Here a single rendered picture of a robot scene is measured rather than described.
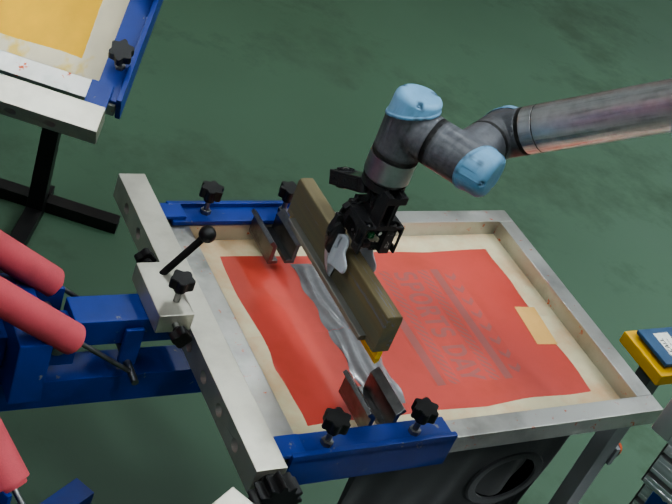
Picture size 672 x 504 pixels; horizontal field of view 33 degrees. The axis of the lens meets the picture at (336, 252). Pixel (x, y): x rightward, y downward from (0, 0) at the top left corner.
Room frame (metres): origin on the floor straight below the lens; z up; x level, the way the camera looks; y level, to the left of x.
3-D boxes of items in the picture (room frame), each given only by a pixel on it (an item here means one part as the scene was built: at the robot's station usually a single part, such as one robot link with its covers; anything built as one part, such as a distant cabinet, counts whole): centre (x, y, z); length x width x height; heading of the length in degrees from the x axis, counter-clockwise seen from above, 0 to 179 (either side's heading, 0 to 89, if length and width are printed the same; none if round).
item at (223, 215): (1.74, 0.19, 0.98); 0.30 x 0.05 x 0.07; 128
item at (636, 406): (1.67, -0.17, 0.97); 0.79 x 0.58 x 0.04; 128
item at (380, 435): (1.30, -0.16, 0.98); 0.30 x 0.05 x 0.07; 128
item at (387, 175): (1.53, -0.03, 1.33); 0.08 x 0.08 x 0.05
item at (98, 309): (1.32, 0.27, 1.02); 0.17 x 0.06 x 0.05; 128
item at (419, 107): (1.52, -0.03, 1.41); 0.09 x 0.08 x 0.11; 69
